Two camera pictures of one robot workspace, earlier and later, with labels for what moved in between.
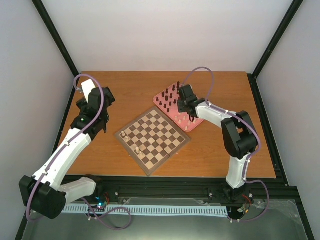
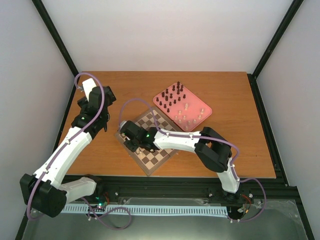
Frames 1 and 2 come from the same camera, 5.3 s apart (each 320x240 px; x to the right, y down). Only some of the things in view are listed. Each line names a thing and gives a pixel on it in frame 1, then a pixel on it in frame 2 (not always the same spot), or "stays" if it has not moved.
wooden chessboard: x=152 y=140 stays
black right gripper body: x=180 y=109 → x=133 y=148
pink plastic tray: x=167 y=100 stays
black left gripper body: x=82 y=105 stays
